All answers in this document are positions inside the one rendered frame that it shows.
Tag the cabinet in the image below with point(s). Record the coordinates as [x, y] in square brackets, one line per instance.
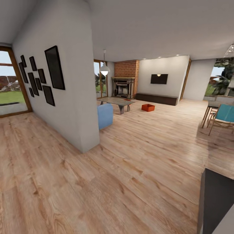
[170, 100]

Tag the breakfast table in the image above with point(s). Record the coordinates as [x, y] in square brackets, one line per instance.
[215, 105]

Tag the fixed window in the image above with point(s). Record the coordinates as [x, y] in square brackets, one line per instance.
[220, 78]

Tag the wall mounted tv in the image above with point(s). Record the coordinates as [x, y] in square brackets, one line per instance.
[159, 78]

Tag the sofa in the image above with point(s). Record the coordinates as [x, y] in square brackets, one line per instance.
[105, 115]

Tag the storage box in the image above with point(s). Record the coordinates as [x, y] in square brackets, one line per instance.
[148, 107]

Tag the room light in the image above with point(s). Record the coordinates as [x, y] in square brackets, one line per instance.
[104, 67]

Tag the wood fireplace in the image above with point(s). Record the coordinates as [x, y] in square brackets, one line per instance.
[123, 88]

